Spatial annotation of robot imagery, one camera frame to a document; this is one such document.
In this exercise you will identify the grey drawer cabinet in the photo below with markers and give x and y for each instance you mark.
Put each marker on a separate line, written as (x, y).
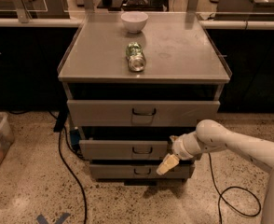
(181, 65)

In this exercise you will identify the metal post left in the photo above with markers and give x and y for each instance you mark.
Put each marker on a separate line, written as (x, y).
(21, 11)

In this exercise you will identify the green soda can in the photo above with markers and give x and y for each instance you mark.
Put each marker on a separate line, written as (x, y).
(135, 57)

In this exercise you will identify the grey top drawer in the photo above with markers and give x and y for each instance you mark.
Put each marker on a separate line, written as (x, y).
(140, 113)

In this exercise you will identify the blue box behind cabinet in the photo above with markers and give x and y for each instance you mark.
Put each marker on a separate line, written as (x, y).
(74, 138)

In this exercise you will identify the grey drawer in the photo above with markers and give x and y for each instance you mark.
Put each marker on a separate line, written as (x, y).
(101, 171)
(140, 113)
(124, 150)

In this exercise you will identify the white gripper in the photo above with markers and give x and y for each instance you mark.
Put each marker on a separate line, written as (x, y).
(179, 148)

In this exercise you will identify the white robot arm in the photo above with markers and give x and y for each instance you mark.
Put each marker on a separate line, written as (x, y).
(210, 136)

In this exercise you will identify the white bowl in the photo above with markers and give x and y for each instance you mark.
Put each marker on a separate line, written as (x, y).
(134, 21)

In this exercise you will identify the grey bottom drawer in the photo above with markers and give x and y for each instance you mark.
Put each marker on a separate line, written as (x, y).
(101, 171)

